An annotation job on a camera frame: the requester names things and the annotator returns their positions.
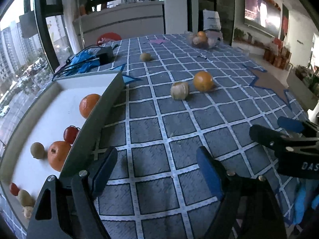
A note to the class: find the orange in clear bowl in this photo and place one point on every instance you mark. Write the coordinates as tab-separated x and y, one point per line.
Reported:
201	34

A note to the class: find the large mandarin orange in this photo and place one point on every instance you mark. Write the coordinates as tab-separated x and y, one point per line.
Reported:
88	104

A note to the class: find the brown star blue border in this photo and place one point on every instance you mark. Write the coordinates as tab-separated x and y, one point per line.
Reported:
270	82

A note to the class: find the grey square panel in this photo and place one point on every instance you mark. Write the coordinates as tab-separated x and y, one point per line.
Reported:
28	26

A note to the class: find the blue grey checked tablecloth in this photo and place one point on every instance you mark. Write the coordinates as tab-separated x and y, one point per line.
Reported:
174	129

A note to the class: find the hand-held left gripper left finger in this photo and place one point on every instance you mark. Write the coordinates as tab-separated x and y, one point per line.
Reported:
103	171

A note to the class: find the white cabinet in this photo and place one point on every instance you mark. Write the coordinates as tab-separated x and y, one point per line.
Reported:
119	17

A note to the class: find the orange with dark stem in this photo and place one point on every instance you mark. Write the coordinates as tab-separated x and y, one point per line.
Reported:
57	155

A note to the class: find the smooth round orange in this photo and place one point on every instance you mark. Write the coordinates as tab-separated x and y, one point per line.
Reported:
203	81

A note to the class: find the wall television screen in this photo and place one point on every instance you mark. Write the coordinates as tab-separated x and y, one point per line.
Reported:
261	11

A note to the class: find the plastic bag of fruit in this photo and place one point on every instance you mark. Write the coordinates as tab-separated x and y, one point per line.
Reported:
211	43

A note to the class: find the physalis in papery husk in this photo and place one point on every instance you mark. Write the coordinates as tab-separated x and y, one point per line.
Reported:
28	212
179	90

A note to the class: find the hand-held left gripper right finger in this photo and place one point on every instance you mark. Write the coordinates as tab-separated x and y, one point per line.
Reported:
209	171

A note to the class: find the potted green plant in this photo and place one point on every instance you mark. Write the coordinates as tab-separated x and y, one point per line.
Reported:
239	33

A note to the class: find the black power adapter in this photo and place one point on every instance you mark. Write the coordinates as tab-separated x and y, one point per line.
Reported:
106	54

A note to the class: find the blue plastic bag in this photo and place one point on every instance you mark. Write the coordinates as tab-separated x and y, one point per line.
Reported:
82	60

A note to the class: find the person's right hand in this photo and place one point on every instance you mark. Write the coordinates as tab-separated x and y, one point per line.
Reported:
304	199

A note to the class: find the blue star sticker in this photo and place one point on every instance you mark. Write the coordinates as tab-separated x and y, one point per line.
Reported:
127	78

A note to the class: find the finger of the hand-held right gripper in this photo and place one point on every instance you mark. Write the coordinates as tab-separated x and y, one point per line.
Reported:
290	124
266	135

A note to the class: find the white shopping bag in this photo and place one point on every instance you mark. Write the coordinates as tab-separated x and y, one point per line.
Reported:
211	20

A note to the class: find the pink star sticker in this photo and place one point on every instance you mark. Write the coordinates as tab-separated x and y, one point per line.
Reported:
157	40

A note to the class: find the grey-green tray white inside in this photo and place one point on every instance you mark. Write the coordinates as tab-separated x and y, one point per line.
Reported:
107	104

